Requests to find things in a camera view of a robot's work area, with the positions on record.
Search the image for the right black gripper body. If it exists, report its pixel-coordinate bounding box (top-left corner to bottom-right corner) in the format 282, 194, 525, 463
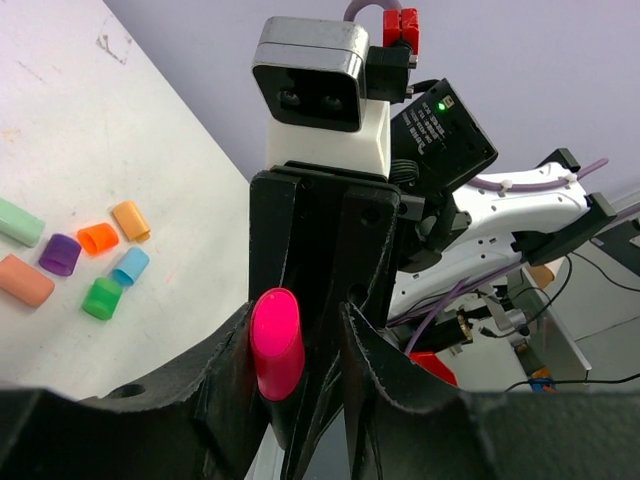
249, 167, 400, 479

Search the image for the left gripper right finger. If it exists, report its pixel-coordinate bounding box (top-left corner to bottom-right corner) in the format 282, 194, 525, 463
340, 303, 639, 479

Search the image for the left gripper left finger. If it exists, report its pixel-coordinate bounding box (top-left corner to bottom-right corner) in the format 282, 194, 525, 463
1, 302, 267, 479

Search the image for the pink cap black highlighter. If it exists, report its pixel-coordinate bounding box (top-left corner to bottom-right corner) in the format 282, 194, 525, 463
249, 286, 306, 446

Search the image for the green neon cap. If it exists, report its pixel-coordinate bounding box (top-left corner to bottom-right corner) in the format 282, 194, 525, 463
81, 277, 123, 321

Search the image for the light blue cap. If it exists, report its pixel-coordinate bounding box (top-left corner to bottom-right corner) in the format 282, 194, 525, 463
111, 247, 150, 288

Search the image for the yellow pastel cap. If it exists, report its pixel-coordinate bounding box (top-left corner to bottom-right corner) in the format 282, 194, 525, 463
111, 200, 151, 243

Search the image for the orange neon cap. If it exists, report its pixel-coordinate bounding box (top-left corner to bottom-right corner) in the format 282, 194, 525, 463
76, 222, 119, 256

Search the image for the purple cap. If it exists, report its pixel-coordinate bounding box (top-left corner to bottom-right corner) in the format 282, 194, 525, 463
38, 234, 82, 277

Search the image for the orange pastel cap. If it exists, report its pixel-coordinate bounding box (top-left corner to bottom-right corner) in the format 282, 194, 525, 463
1, 254, 55, 307

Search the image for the green pastel cap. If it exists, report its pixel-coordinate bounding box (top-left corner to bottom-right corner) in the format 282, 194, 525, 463
0, 199, 46, 248

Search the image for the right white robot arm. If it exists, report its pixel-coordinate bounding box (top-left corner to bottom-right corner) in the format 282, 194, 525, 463
249, 67, 614, 479

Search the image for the red plastic box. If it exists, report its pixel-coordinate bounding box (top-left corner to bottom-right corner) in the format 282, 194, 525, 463
409, 352, 458, 386

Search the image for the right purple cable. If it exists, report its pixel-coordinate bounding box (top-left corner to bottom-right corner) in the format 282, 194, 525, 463
342, 0, 640, 356

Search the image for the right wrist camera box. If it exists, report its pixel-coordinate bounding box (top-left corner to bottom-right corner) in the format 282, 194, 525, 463
252, 16, 390, 178

